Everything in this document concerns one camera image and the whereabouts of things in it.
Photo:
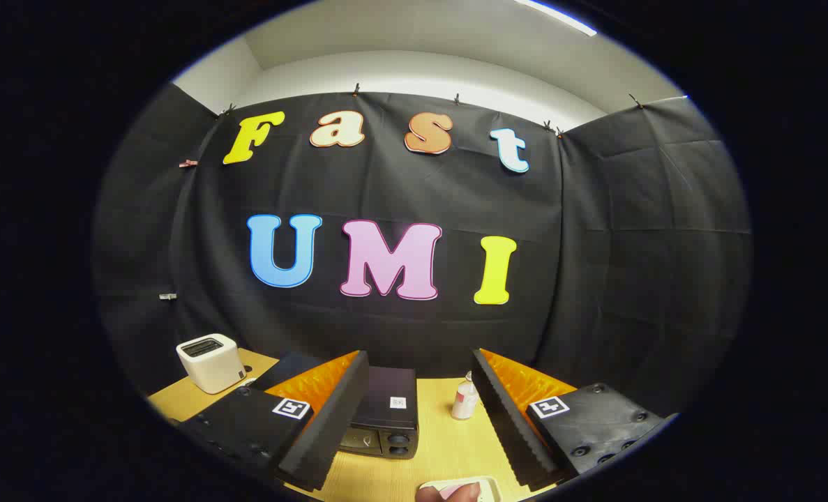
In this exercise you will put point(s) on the black backdrop cloth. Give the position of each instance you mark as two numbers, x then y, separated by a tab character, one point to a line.
400	328

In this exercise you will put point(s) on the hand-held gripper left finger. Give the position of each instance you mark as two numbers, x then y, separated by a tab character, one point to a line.
330	418

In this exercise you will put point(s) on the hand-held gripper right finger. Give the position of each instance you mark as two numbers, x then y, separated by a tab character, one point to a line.
508	425

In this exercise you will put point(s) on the white bread toaster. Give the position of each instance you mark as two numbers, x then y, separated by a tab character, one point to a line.
211	366

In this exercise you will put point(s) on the pink ham slice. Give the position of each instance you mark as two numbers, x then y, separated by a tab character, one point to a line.
450	491

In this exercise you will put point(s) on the clear plastic bottle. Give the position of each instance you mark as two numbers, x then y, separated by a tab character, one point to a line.
464	401

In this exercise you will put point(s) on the black toaster oven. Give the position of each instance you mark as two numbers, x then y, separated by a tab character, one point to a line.
382	383

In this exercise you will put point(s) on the cream square food tray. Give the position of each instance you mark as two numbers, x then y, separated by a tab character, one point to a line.
489	487

